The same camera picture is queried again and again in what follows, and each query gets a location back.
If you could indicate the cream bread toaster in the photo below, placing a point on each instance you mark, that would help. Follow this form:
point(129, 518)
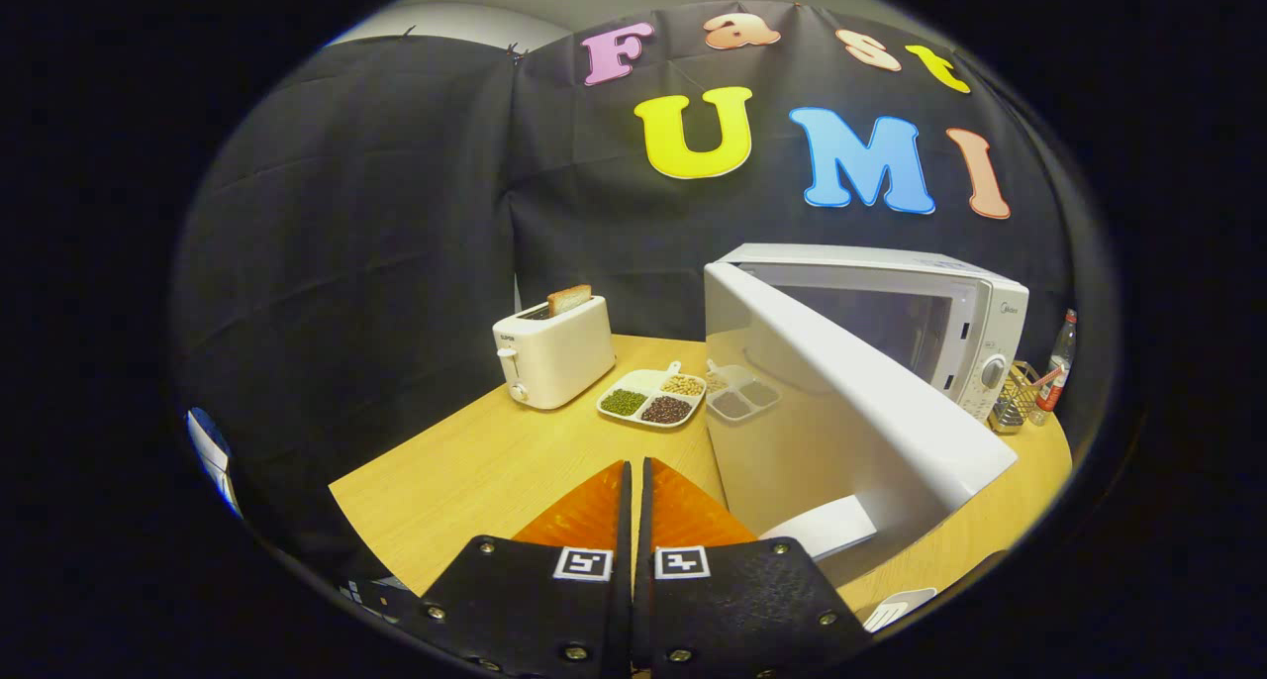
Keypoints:
point(554, 357)

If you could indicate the clear bottle red label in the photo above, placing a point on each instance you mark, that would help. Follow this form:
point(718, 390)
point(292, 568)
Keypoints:
point(1057, 372)

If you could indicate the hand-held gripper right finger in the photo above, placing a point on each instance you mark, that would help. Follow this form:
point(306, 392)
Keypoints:
point(647, 620)

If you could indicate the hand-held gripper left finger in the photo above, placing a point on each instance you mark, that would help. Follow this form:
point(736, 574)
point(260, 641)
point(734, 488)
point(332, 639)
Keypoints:
point(622, 610)

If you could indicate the white ridged tray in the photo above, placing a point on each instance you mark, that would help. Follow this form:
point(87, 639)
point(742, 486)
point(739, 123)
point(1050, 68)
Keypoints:
point(906, 605)

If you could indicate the white divided bean dish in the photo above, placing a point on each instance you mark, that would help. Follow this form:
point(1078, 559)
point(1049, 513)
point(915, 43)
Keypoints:
point(648, 377)

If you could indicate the white toaster oven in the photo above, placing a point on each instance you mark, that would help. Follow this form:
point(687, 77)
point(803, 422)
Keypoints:
point(841, 412)

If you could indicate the blue and white box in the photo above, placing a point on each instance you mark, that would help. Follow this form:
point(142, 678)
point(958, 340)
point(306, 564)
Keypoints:
point(208, 441)

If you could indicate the red striped straw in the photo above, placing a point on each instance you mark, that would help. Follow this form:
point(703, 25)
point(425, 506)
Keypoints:
point(1047, 375)

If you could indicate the toasted bread slice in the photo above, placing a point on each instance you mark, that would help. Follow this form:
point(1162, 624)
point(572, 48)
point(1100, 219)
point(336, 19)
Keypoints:
point(569, 300)

